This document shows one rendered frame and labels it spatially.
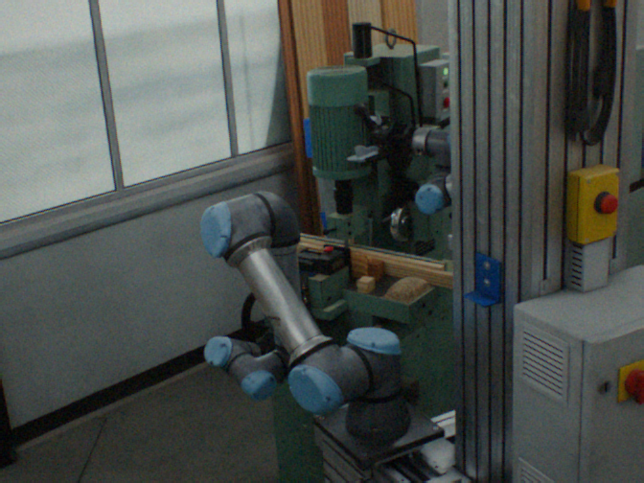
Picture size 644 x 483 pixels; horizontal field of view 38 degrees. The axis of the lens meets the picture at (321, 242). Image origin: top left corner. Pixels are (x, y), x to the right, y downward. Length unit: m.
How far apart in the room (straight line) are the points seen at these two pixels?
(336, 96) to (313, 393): 0.99
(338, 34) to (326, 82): 1.77
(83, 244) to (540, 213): 2.42
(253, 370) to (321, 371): 0.33
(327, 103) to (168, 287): 1.69
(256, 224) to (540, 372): 0.73
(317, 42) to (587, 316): 2.76
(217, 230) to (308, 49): 2.24
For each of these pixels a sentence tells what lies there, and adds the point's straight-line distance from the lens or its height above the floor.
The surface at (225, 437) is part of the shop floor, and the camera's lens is 3.81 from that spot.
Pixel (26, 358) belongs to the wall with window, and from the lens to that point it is 3.87.
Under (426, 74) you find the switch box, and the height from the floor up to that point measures 1.45.
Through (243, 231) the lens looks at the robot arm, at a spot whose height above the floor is 1.28.
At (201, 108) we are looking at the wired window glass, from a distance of 4.18.
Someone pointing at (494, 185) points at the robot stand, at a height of 1.43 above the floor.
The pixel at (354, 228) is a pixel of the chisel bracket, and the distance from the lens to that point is 2.85.
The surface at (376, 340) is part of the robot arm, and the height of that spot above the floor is 1.05.
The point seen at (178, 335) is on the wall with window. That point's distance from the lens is 4.24.
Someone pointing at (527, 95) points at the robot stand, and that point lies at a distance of 1.72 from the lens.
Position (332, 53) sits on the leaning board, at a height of 1.31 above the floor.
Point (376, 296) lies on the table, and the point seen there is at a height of 0.90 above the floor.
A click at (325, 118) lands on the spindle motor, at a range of 2.70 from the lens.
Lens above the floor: 1.96
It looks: 20 degrees down
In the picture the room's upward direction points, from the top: 4 degrees counter-clockwise
